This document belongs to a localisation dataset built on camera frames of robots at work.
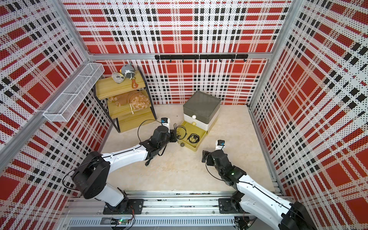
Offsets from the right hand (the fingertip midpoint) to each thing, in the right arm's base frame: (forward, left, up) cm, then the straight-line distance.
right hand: (211, 152), depth 83 cm
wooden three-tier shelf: (+33, +65, -7) cm, 74 cm away
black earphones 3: (-3, +40, -8) cm, 41 cm away
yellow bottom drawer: (+21, +13, -6) cm, 25 cm away
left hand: (+13, +21, +4) cm, 25 cm away
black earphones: (+15, +11, -10) cm, 21 cm away
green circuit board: (-33, +46, -7) cm, 57 cm away
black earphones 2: (+14, +22, +6) cm, 27 cm away
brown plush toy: (+27, +46, +17) cm, 56 cm away
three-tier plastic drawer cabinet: (+18, +7, +14) cm, 24 cm away
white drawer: (+20, +7, +3) cm, 21 cm away
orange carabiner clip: (+33, +47, +24) cm, 62 cm away
